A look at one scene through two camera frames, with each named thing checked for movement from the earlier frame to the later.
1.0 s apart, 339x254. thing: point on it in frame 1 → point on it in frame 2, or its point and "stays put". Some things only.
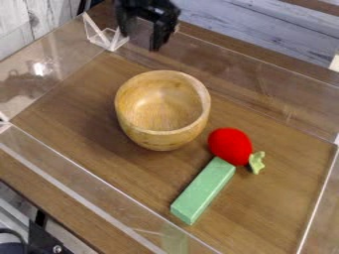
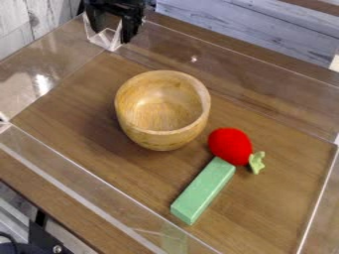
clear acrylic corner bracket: [106, 38] stays put
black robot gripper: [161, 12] → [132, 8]
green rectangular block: [201, 190] stays put
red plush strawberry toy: [231, 145] stays put
